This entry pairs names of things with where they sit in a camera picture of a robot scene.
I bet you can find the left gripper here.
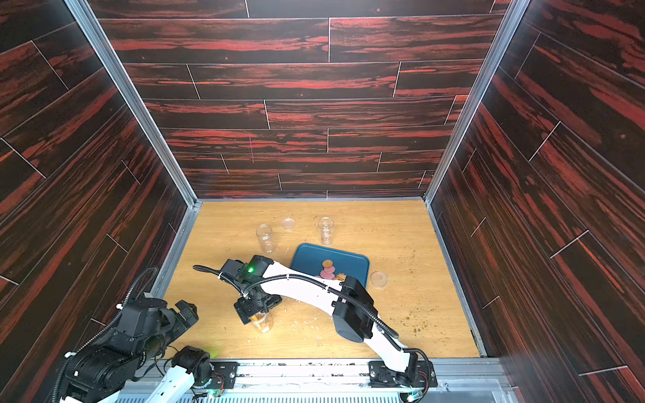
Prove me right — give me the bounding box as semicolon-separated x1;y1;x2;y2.
139;297;203;367

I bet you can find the clear jar lid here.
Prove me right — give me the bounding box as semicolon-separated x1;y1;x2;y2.
370;271;389;290
281;217;297;232

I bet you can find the clear jar with cookies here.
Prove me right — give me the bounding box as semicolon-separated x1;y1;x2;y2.
317;217;334;245

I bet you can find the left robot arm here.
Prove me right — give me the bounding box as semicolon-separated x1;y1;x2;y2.
51;268;198;402

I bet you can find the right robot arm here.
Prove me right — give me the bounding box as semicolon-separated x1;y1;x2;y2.
192;255;438;396

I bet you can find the teal plastic tray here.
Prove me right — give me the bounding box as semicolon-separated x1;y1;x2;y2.
291;243;370;288

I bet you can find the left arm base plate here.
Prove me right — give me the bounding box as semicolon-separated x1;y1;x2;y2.
165;359;240;390

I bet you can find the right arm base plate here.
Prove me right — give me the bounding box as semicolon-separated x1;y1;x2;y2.
368;360;438;390

